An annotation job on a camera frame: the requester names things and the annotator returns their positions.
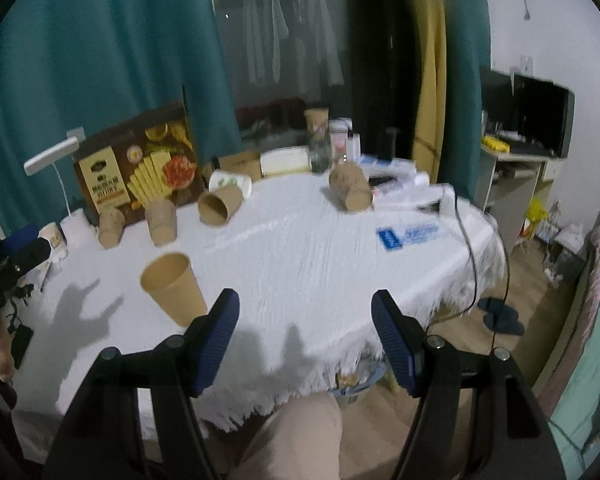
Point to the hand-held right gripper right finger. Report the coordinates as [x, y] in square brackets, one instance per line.
[392, 340]

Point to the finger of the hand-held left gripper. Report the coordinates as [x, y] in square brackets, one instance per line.
[22, 237]
[32, 255]

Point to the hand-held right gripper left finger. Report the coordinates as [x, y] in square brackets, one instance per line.
[217, 340]

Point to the brown paper cup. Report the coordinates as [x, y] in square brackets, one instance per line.
[220, 205]
[174, 290]
[350, 187]
[316, 120]
[111, 227]
[161, 221]

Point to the white printed paper cup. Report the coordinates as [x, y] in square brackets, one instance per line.
[230, 181]

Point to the person's left hand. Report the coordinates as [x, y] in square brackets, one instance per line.
[1, 357]

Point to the white paper roll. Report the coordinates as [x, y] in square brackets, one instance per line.
[75, 225]

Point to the plastic basin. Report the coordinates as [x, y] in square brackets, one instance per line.
[355, 385]

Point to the white desk lamp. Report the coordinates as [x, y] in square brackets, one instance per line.
[50, 156]

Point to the blue and white card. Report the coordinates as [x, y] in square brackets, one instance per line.
[406, 235]

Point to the dark slippers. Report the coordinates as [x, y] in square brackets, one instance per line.
[500, 317]

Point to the white tablecloth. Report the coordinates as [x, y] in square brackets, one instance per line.
[305, 270]

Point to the brown food print box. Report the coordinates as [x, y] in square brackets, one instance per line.
[140, 165]

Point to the white plastic packets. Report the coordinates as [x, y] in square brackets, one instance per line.
[395, 180]

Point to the small brown cardboard box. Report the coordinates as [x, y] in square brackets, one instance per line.
[240, 162]

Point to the white tissue box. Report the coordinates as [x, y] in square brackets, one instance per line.
[285, 160]

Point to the white desk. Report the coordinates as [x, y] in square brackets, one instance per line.
[512, 180]

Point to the clear glass jar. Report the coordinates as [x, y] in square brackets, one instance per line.
[320, 152]

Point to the teal curtain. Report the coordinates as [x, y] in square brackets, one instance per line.
[462, 75]
[95, 50]

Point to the white plastic bottle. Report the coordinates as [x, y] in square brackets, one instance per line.
[341, 140]

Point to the yellow box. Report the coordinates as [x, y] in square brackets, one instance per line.
[496, 145]

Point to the black television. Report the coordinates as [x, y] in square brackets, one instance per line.
[530, 115]

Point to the yellow curtain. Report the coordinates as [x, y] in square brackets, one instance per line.
[427, 60]

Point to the white hanging garment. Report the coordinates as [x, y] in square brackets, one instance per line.
[265, 25]
[316, 25]

